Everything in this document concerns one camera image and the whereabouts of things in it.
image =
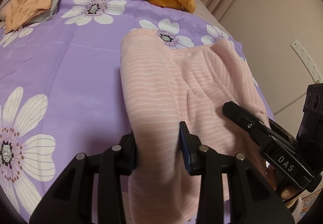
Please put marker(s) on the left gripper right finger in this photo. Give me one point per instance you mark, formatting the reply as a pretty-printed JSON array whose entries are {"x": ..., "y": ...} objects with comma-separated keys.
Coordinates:
[{"x": 252, "y": 200}]

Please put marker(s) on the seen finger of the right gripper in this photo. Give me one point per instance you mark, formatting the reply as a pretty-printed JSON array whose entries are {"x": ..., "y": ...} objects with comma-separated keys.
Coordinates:
[{"x": 245, "y": 120}]

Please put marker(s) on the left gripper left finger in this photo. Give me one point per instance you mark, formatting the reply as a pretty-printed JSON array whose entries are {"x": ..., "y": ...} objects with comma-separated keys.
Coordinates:
[{"x": 69, "y": 199}]

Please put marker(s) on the pink striped knit garment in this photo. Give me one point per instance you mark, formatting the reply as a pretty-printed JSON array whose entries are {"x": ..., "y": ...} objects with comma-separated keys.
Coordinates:
[{"x": 163, "y": 87}]

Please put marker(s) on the person's right hand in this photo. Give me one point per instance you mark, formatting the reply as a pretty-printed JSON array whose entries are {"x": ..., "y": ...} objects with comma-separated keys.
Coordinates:
[{"x": 272, "y": 177}]

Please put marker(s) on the white power strip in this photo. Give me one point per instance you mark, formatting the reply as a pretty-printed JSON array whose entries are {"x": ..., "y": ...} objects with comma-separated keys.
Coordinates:
[{"x": 307, "y": 61}]

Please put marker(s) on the purple floral bed sheet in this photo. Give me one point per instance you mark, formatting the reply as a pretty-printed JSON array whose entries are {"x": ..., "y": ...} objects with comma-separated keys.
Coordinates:
[{"x": 61, "y": 87}]

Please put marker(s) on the orange folded small garment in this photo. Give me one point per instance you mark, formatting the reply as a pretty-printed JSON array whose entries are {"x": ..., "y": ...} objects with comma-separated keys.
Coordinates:
[{"x": 17, "y": 13}]

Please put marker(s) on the black camera box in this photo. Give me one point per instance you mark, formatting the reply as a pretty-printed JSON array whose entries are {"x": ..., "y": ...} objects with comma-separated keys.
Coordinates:
[{"x": 309, "y": 135}]

